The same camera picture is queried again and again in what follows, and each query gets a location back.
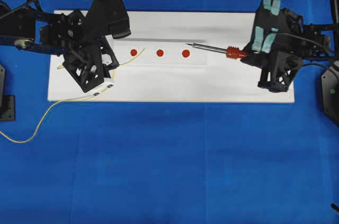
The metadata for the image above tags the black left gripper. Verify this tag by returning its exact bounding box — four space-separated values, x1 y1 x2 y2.
40 9 114 93

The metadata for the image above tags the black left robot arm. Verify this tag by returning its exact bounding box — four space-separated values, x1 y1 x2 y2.
1 3 119 93

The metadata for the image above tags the black soldering iron cord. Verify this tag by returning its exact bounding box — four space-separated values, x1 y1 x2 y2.
272 32 339 69

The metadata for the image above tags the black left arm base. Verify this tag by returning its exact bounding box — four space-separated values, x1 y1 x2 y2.
0 65 15 122

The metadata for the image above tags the black clip at edge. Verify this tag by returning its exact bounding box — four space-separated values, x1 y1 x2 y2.
331 203 339 213

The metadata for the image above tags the small raised white plate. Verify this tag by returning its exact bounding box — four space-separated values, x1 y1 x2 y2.
109 39 208 67

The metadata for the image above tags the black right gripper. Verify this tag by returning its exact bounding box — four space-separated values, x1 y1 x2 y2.
243 0 331 93

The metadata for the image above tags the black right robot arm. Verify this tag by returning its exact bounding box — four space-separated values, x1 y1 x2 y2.
241 0 338 93

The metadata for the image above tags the large white foam board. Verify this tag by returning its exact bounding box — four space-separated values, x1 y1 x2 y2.
47 10 296 104

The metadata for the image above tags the red handled soldering iron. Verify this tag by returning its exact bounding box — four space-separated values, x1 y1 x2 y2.
188 43 248 60

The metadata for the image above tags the blue table cloth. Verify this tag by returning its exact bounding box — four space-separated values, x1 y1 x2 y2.
1 0 338 223

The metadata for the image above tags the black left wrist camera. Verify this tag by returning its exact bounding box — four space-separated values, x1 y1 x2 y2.
81 0 131 39

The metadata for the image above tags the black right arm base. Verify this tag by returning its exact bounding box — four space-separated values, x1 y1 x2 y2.
320 62 338 126

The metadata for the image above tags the yellow solder wire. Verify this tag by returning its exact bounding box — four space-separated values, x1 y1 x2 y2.
0 47 146 144

